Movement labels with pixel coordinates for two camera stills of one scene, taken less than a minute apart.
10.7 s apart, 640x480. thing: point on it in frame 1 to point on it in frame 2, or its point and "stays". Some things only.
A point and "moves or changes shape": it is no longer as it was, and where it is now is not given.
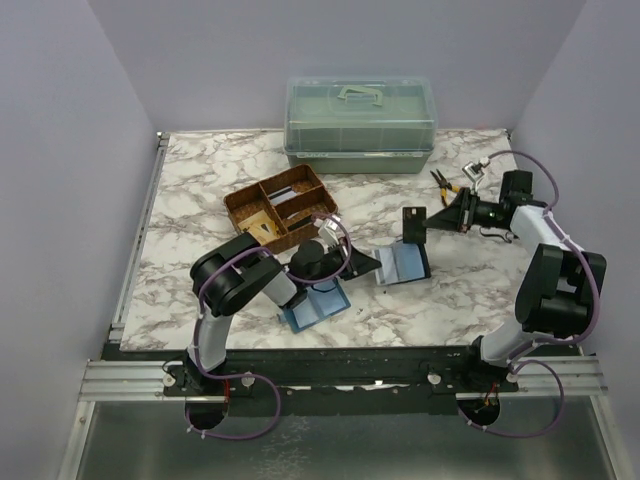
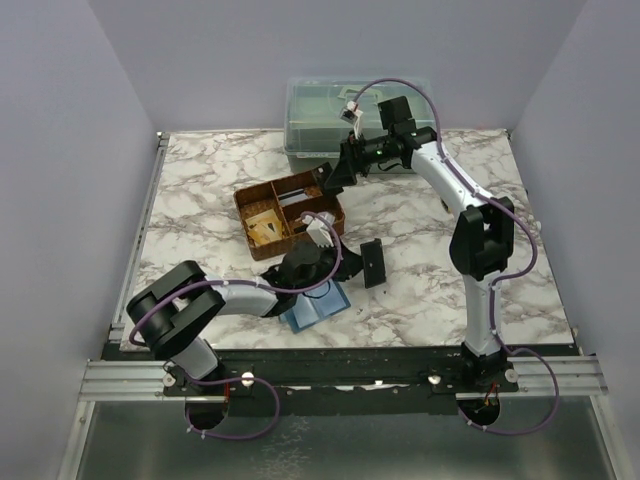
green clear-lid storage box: x=360 y=124 stays
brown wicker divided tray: x=279 y=211 moves or changes shape
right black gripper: x=459 y=216 to x=349 y=155
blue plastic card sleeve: x=324 y=299 stays
